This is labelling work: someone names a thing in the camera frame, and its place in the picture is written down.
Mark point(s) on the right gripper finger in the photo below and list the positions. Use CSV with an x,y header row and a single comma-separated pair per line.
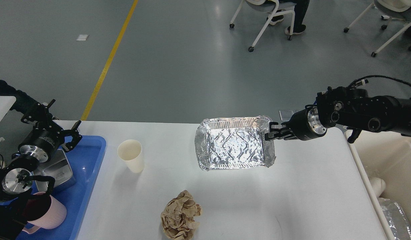
x,y
280,127
279,136

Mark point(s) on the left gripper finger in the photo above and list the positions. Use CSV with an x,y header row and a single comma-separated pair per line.
x,y
39,117
76,137

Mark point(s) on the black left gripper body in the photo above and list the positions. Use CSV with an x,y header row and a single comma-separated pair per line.
x,y
41,144

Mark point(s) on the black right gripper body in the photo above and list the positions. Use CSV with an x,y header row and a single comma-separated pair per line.
x,y
306,125

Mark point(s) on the steel rectangular container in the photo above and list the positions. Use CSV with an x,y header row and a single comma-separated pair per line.
x,y
59,168

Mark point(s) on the aluminium foil tray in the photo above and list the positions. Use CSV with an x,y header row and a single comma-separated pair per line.
x,y
234,143

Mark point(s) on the pink mug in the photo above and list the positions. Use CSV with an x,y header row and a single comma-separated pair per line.
x,y
43,211

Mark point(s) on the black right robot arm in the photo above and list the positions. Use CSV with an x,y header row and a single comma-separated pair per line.
x,y
350,107

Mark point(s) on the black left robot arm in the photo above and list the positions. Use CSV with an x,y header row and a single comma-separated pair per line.
x,y
18,184

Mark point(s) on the blue plastic tray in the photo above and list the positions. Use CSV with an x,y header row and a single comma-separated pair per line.
x,y
85,161

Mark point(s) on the white side table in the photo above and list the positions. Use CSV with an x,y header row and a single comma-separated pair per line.
x,y
6,103

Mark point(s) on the cream paper cup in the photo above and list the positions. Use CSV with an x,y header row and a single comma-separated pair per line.
x,y
131,153

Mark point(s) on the cream plastic bin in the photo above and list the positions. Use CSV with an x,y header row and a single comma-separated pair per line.
x,y
385,155

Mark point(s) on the white cup in bin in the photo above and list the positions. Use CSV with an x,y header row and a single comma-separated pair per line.
x,y
378,186

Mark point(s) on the seated person dark trousers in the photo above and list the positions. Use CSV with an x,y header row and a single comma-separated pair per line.
x,y
300,10

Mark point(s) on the white office chair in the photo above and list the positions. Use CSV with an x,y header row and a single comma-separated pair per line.
x,y
273,8

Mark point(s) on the crumpled brown paper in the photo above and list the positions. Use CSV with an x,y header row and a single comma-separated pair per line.
x,y
178,217

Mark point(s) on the foil tray in bin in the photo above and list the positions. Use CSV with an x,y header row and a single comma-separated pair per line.
x,y
396,219

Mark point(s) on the white chair at right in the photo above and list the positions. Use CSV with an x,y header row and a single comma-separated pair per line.
x,y
399,10

